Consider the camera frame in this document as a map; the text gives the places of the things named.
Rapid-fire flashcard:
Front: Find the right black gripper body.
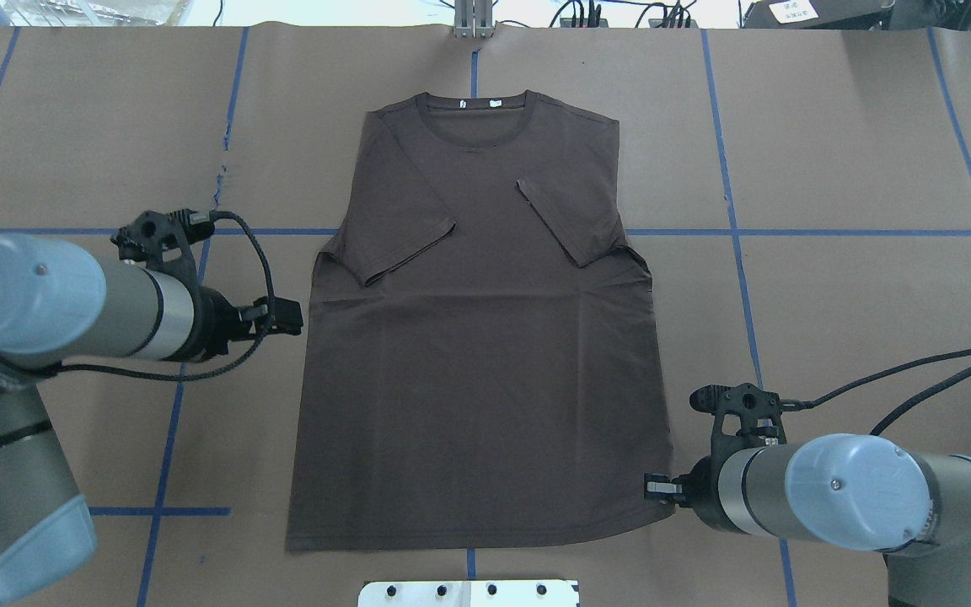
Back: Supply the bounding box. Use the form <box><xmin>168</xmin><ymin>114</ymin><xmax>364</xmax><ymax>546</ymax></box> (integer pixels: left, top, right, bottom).
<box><xmin>669</xmin><ymin>456</ymin><xmax>731</xmax><ymax>533</ymax></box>

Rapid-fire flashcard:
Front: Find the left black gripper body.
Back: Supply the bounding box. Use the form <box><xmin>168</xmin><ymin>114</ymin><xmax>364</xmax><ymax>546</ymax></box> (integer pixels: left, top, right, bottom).
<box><xmin>191</xmin><ymin>287</ymin><xmax>269</xmax><ymax>362</ymax></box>

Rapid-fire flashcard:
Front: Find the brown t-shirt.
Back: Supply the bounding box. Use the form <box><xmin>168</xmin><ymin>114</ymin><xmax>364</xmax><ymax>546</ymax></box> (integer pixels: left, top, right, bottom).
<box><xmin>285</xmin><ymin>91</ymin><xmax>674</xmax><ymax>553</ymax></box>

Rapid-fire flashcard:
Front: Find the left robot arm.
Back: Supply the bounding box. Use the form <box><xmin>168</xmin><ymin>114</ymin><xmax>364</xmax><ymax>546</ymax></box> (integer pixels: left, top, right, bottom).
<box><xmin>0</xmin><ymin>234</ymin><xmax>304</xmax><ymax>606</ymax></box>

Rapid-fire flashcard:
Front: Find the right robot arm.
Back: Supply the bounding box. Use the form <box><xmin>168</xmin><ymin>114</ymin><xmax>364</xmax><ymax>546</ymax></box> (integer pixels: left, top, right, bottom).
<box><xmin>643</xmin><ymin>433</ymin><xmax>971</xmax><ymax>606</ymax></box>

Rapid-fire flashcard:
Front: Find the clear plastic bag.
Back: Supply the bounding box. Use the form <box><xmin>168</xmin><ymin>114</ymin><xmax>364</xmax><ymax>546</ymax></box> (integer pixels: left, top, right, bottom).
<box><xmin>0</xmin><ymin>1</ymin><xmax>193</xmax><ymax>27</ymax></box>

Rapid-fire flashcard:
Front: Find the black box with label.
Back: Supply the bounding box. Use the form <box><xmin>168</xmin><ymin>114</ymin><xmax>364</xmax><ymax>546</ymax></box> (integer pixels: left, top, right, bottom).
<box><xmin>741</xmin><ymin>1</ymin><xmax>895</xmax><ymax>30</ymax></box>

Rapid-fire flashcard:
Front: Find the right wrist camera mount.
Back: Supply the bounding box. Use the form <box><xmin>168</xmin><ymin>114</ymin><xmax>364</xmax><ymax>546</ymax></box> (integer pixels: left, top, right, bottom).
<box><xmin>689</xmin><ymin>383</ymin><xmax>787</xmax><ymax>459</ymax></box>

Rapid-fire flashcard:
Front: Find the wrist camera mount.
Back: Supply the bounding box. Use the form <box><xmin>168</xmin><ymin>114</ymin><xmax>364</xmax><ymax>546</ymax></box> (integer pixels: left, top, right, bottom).
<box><xmin>689</xmin><ymin>383</ymin><xmax>787</xmax><ymax>459</ymax></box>
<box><xmin>110</xmin><ymin>208</ymin><xmax>215</xmax><ymax>288</ymax></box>

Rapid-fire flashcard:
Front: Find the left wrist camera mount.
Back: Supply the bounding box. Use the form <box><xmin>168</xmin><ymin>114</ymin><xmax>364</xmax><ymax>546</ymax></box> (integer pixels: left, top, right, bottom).
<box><xmin>110</xmin><ymin>208</ymin><xmax>215</xmax><ymax>288</ymax></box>

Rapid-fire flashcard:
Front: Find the white pedestal column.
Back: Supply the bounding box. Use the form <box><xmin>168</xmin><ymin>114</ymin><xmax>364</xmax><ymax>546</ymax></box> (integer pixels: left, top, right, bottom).
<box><xmin>357</xmin><ymin>579</ymin><xmax>582</xmax><ymax>606</ymax></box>

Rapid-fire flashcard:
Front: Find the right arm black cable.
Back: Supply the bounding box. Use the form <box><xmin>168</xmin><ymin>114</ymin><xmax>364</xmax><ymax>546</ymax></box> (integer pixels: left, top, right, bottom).
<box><xmin>781</xmin><ymin>341</ymin><xmax>971</xmax><ymax>438</ymax></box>

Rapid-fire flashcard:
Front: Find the aluminium frame post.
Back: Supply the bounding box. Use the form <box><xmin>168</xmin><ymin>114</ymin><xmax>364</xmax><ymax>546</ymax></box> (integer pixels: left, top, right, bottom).
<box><xmin>446</xmin><ymin>0</ymin><xmax>496</xmax><ymax>40</ymax></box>

